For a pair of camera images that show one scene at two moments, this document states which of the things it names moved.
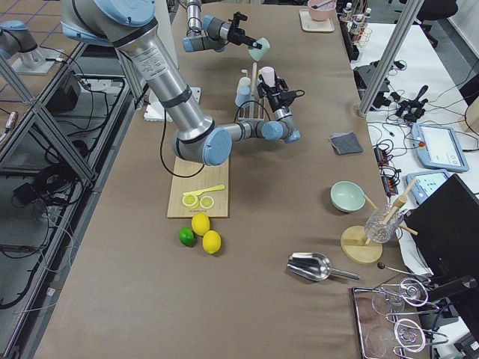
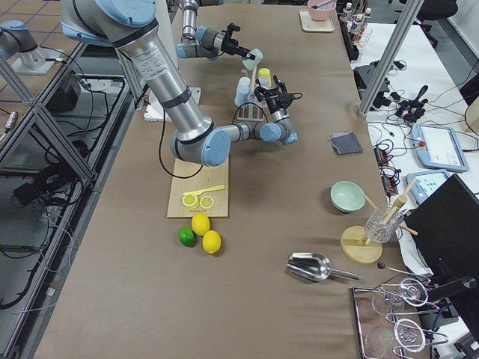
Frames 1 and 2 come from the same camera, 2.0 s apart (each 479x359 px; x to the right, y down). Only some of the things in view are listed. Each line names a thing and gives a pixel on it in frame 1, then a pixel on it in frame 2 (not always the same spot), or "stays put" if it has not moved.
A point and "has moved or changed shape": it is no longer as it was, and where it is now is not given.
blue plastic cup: [244, 94] stays put
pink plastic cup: [269, 76] has moved or changed shape
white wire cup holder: [257, 111] stays put
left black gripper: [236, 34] → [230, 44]
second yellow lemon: [200, 224] stays put
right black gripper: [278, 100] stays put
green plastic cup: [258, 54] → [251, 64]
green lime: [186, 236] stays put
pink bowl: [321, 10] stays put
